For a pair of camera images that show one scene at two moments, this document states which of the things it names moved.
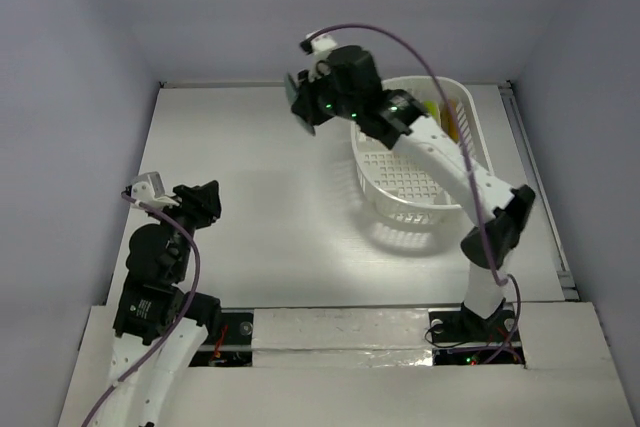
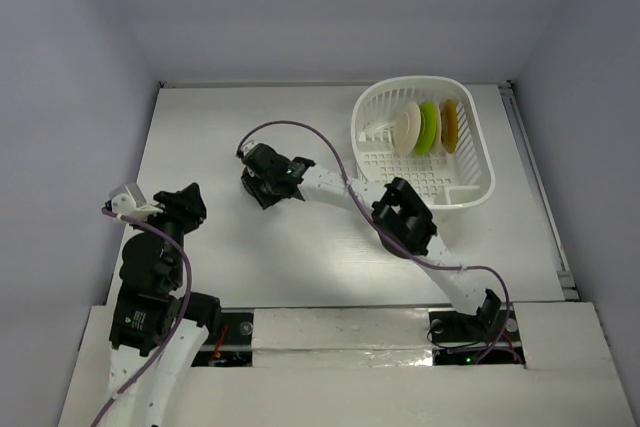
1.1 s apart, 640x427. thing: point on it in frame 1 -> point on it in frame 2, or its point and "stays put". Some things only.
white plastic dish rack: (412, 186) stays put
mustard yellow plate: (454, 119) stays put
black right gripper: (304, 103) -> (257, 187)
